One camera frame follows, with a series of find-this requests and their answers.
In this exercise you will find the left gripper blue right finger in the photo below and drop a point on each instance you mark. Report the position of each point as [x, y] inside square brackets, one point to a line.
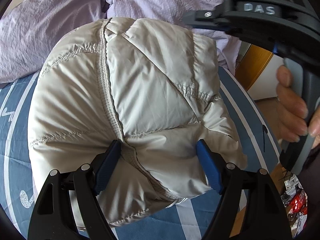
[265, 216]

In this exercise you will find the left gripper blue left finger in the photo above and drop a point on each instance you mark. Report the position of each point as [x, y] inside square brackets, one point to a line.
[52, 216]

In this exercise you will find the beige puffer jacket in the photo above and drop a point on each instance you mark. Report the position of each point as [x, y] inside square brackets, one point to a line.
[150, 84]

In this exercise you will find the person's right hand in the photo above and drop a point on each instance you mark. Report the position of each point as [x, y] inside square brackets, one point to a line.
[292, 111]

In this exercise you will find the red patterned bag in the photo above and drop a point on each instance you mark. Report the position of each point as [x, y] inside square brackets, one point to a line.
[295, 201]

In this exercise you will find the wooden glass door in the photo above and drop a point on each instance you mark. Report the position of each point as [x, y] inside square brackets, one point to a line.
[252, 65]

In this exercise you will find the blue striped bed sheet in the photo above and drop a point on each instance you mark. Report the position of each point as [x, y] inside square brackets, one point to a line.
[188, 220]

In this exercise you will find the right lavender pillow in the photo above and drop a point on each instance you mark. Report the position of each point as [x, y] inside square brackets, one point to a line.
[225, 47]

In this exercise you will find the lavender pillow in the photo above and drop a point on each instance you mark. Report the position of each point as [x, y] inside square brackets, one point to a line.
[225, 47]
[31, 30]

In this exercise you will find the left lavender pillow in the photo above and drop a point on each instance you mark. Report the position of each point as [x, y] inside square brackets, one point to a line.
[31, 30]

